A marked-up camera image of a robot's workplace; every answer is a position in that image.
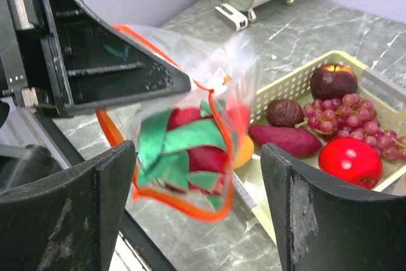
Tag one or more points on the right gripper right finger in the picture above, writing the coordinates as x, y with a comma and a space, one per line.
324, 223

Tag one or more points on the clear orange zip bag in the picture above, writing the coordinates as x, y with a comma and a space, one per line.
223, 71

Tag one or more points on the purple grape bunch toy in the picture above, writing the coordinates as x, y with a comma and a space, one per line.
354, 117

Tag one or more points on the dark red apple toy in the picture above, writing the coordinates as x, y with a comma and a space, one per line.
333, 81

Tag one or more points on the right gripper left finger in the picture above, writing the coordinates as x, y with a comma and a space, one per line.
69, 220

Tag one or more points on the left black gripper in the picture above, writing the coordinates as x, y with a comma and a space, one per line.
90, 64

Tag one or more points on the pink dragon fruit toy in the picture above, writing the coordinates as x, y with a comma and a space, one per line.
186, 157

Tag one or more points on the orange fruit toy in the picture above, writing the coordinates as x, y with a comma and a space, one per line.
244, 153

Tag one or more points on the bright red apple toy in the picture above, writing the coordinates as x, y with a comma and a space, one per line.
352, 161

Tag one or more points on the dark brown passion fruit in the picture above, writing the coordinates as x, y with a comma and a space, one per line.
284, 113

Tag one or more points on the purple sweet potato toy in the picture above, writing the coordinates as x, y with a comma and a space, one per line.
298, 142

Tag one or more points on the small white grey block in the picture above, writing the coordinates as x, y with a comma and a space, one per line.
233, 18

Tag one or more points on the pale green plastic basket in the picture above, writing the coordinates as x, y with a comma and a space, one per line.
248, 179

